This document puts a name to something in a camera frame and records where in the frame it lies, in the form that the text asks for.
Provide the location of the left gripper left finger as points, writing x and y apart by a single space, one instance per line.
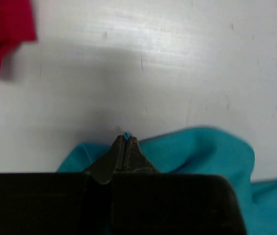
64 203

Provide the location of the teal t-shirt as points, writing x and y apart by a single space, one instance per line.
208 151

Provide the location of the folded red t-shirt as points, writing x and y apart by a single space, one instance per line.
16 25

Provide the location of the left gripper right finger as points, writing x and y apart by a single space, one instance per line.
145 201

